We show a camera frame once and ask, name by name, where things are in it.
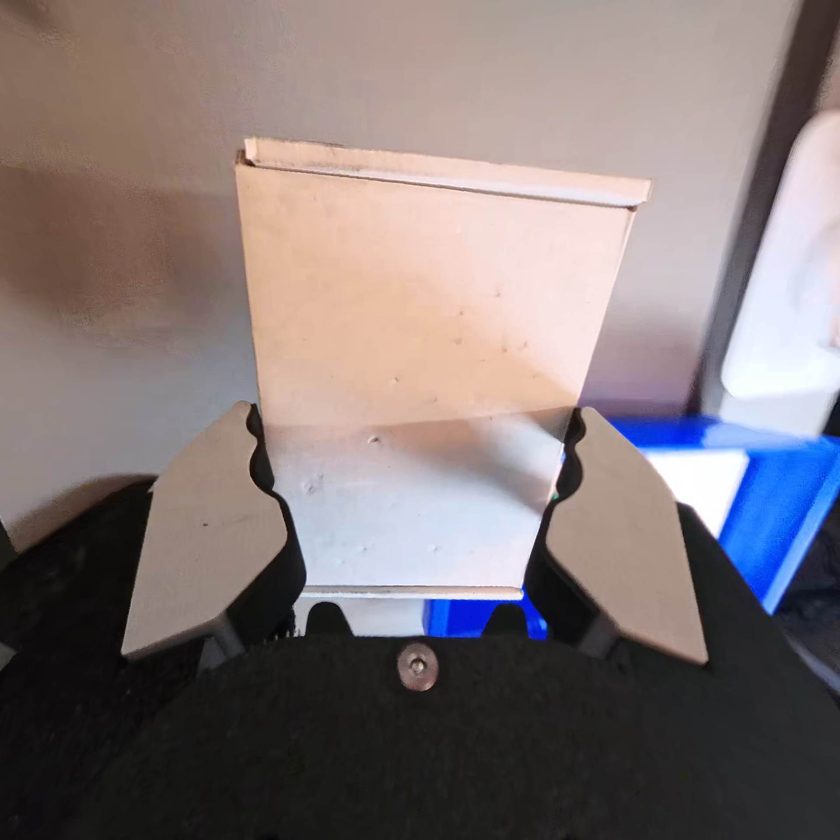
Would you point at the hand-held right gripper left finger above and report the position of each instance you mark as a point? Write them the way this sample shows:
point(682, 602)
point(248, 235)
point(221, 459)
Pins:
point(203, 544)

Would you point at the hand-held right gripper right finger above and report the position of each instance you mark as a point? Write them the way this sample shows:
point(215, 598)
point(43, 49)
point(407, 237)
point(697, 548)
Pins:
point(623, 544)

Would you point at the blue plastic bin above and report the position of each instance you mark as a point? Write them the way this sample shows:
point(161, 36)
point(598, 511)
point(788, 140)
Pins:
point(774, 512)

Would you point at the grey desk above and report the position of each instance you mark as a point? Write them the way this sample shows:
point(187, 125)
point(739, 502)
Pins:
point(131, 131)

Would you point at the wooden board document stand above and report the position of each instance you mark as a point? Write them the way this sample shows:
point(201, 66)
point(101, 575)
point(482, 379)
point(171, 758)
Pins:
point(781, 295)

